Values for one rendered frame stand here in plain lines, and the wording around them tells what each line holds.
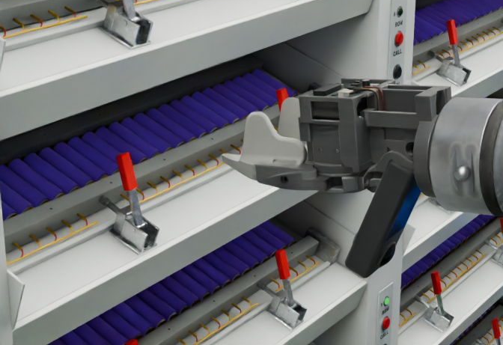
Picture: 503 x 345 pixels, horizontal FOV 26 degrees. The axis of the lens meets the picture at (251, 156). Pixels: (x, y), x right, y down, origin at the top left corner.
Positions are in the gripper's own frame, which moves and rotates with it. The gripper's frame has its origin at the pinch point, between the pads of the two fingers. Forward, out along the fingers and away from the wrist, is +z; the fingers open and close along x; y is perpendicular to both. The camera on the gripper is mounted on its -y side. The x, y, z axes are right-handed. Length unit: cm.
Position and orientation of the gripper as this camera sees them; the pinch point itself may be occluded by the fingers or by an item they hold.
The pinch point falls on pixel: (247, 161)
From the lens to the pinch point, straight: 98.4
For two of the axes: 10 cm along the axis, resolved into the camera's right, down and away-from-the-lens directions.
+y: -1.0, -9.6, -2.6
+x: -5.8, 2.7, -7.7
